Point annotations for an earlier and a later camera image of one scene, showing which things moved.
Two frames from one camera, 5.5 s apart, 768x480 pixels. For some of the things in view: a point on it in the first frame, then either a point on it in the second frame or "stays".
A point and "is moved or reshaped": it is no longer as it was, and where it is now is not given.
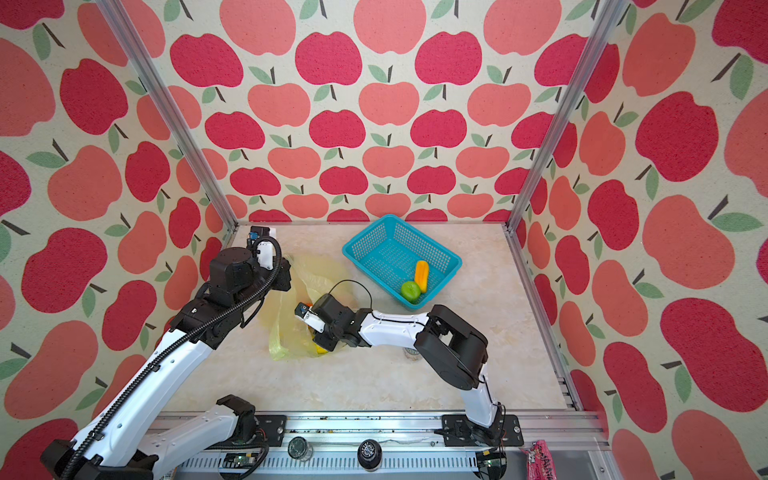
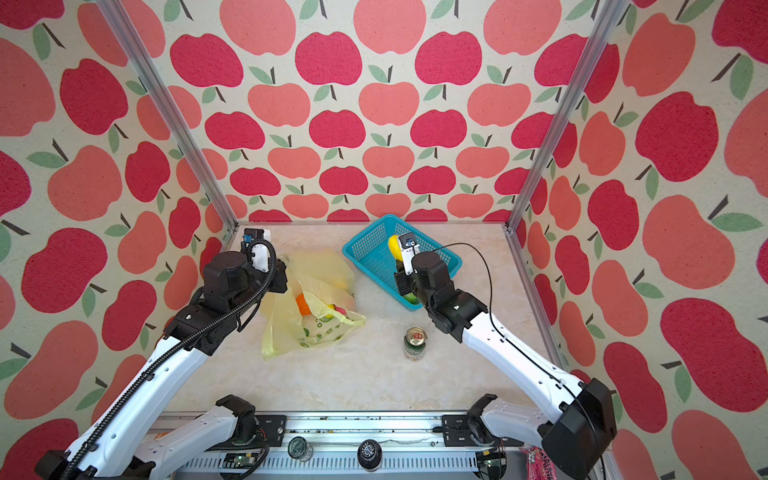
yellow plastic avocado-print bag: (293, 336) is moved or reshaped
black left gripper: (284, 276) stays
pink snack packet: (540, 465) stays
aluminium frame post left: (168, 105) stays
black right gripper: (319, 342) -> (401, 282)
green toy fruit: (411, 291) stays
